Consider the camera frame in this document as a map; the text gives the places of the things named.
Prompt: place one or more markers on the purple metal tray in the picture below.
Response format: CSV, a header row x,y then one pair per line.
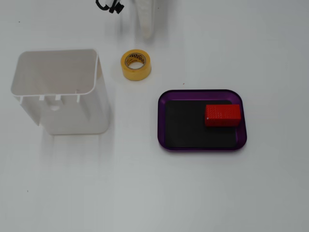
x,y
241,137

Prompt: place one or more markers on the black tray mat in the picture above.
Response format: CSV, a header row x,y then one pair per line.
x,y
186,125

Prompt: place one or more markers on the yellow tape roll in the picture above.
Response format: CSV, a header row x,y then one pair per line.
x,y
136,72

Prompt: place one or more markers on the red studded block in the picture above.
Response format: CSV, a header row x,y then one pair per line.
x,y
223,116

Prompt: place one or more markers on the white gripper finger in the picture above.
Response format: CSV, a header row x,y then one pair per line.
x,y
146,17

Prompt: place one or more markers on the white plastic box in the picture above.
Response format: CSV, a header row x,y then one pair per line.
x,y
72,120

